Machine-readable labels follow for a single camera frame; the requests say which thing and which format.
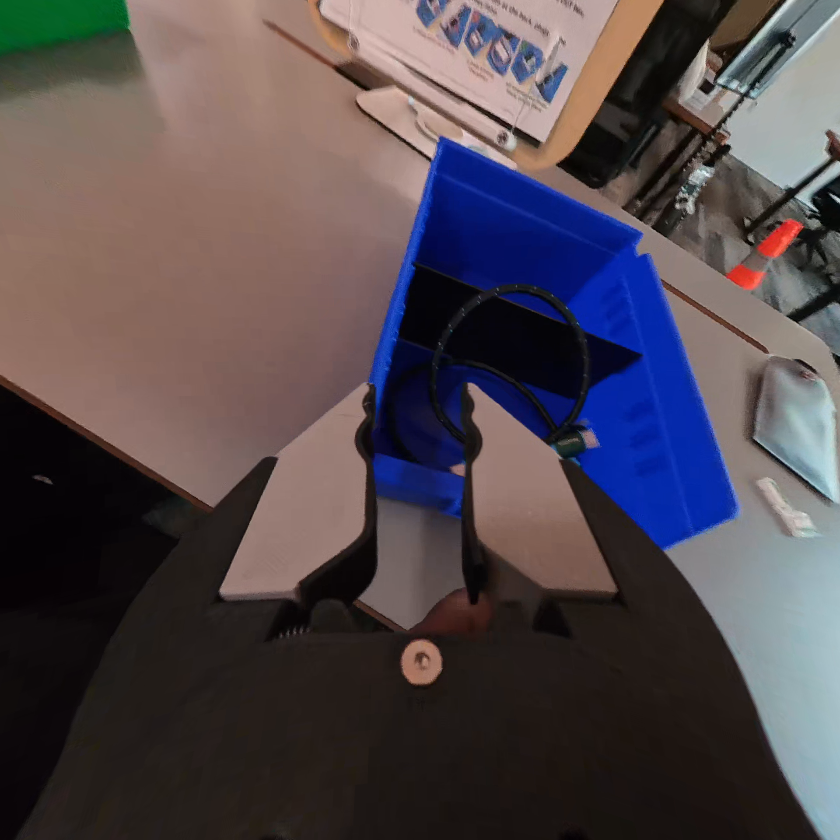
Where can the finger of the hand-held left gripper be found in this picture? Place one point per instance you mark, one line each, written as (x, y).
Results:
(794, 420)

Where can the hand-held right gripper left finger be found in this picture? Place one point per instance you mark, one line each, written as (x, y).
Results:
(302, 518)

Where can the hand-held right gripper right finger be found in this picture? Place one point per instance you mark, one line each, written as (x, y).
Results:
(538, 518)

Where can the blue plastic bin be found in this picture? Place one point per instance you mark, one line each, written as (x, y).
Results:
(669, 394)

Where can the green plastic bin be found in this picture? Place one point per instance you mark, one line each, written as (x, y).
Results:
(59, 23)

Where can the orange cone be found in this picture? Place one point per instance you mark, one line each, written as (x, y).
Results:
(764, 256)

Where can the instruction sheet on stand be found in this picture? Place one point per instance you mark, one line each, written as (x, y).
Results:
(617, 85)

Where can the white tablet stand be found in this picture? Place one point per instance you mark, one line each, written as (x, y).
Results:
(394, 111)

